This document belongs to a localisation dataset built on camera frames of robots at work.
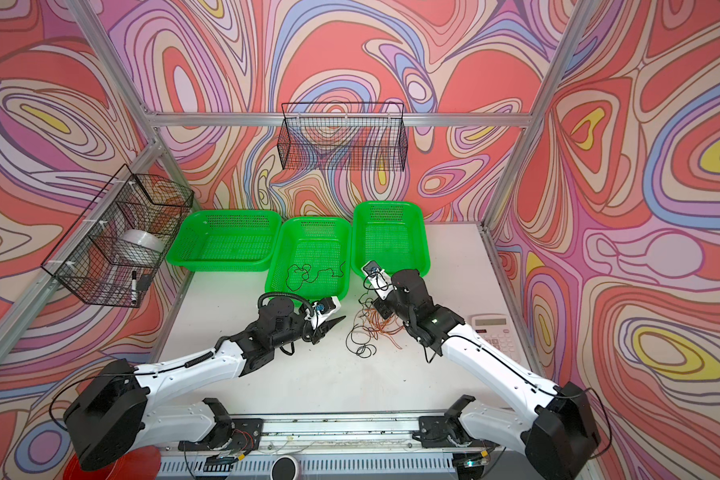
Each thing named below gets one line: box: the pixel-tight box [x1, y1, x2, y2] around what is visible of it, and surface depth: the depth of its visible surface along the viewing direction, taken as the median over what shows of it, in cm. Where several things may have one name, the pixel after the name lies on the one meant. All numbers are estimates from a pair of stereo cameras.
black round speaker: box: [270, 455, 298, 480], surface depth 66 cm
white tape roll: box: [118, 229, 167, 253], surface depth 75 cm
